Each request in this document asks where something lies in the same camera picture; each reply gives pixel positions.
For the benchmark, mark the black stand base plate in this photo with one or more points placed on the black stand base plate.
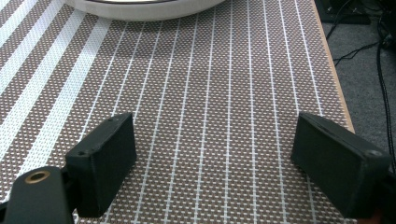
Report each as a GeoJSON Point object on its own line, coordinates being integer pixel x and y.
{"type": "Point", "coordinates": [342, 12]}

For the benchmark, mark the brown white striped placemat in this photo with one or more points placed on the brown white striped placemat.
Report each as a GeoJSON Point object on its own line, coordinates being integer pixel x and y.
{"type": "Point", "coordinates": [202, 77]}

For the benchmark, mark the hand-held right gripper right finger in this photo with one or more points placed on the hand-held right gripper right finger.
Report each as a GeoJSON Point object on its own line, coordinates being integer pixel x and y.
{"type": "Point", "coordinates": [333, 168]}

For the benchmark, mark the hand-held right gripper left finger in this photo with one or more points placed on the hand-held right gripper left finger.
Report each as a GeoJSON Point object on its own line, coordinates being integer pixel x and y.
{"type": "Point", "coordinates": [106, 161]}

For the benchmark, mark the white plate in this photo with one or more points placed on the white plate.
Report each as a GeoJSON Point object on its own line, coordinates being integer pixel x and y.
{"type": "Point", "coordinates": [140, 13]}

